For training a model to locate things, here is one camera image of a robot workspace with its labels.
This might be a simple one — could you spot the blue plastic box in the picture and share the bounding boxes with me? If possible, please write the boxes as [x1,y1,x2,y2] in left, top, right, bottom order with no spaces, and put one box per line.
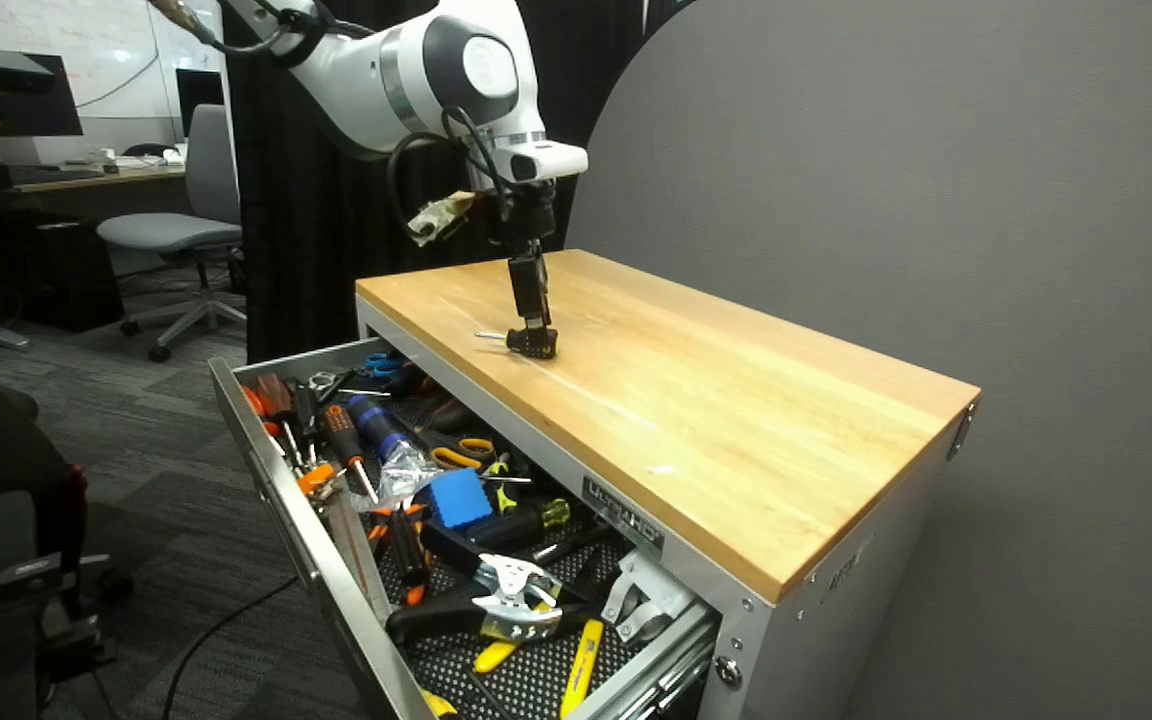
[425,462,499,537]

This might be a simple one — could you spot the orange handled pliers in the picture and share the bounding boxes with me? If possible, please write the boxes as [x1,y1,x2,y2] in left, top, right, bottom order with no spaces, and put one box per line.
[429,431,504,480]

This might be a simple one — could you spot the beige wrist camera box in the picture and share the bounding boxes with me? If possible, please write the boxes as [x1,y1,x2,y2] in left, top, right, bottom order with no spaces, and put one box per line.
[404,187,482,252]

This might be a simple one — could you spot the grey rounded partition panel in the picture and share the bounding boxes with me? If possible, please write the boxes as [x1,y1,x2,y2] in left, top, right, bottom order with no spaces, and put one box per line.
[560,0,1152,720]

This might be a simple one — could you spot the orange hex key set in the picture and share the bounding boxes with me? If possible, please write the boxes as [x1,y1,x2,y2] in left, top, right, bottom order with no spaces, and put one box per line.
[292,455,346,504]

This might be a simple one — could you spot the black screwdriver orange ring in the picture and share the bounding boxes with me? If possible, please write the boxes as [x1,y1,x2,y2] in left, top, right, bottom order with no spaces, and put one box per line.
[318,397,385,507]

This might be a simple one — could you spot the black curtain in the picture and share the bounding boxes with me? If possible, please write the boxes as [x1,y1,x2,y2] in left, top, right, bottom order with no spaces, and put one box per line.
[221,0,688,366]

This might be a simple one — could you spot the orange handled screwdriver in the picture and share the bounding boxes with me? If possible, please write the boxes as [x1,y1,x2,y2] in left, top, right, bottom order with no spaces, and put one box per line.
[238,373,302,451]

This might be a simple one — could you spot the wooden office desk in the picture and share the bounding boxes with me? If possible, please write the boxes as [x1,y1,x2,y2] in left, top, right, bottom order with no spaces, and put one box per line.
[0,154,190,222]

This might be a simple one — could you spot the silver metal clamp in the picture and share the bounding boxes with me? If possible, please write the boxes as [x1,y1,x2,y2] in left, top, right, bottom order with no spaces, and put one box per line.
[467,546,569,647]

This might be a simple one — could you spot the black floor cable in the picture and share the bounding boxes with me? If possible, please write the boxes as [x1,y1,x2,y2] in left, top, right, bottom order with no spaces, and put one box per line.
[150,572,309,720]

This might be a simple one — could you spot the silver tool cabinet drawer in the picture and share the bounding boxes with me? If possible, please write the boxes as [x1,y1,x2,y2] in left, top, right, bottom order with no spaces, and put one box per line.
[208,335,726,720]

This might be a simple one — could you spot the grey tool cabinet wooden top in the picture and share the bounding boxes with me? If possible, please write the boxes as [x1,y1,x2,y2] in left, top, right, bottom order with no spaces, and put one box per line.
[352,244,983,720]

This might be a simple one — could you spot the silver metal bracket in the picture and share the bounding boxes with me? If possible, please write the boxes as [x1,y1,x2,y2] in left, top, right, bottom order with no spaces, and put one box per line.
[597,546,688,651]

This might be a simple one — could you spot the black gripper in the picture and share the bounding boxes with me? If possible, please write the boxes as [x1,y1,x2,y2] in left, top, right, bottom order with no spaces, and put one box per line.
[499,181,563,341]

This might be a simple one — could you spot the clear plastic bag of bits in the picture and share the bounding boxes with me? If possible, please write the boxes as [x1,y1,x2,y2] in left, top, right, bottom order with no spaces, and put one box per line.
[371,436,445,510]

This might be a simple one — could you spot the cabinet brand label plate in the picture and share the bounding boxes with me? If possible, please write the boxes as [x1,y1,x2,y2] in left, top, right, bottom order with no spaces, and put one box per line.
[581,470,670,560]

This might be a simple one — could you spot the grey office chair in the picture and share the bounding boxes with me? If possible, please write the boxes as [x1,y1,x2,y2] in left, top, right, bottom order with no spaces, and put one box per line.
[91,99,254,364]

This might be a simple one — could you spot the long flat metal file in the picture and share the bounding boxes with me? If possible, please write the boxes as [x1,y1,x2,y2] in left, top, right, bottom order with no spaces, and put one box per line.
[318,488,395,630]

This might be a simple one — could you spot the blue and black screwdriver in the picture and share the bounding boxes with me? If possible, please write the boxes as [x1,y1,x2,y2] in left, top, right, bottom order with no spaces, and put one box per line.
[341,382,429,470]

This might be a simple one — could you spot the black under-desk cabinet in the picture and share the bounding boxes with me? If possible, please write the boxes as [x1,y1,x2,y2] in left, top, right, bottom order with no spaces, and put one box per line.
[0,217,129,335]

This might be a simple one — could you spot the yellow handled tool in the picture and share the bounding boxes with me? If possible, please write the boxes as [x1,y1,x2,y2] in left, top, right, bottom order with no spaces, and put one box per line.
[557,612,610,720]

